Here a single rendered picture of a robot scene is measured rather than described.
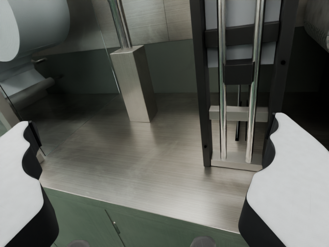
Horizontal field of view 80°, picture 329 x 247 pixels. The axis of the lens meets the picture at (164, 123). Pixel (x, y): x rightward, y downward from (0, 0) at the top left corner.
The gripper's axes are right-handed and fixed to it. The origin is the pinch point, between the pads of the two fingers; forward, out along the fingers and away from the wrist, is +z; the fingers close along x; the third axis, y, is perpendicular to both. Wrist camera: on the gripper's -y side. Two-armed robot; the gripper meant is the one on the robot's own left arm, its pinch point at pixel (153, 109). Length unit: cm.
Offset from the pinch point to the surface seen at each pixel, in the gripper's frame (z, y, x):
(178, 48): 78, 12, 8
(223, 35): 27.2, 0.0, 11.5
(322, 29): 37, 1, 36
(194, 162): 30.2, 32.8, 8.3
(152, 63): 83, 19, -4
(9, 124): 38, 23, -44
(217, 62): 30.0, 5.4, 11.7
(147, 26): 82, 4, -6
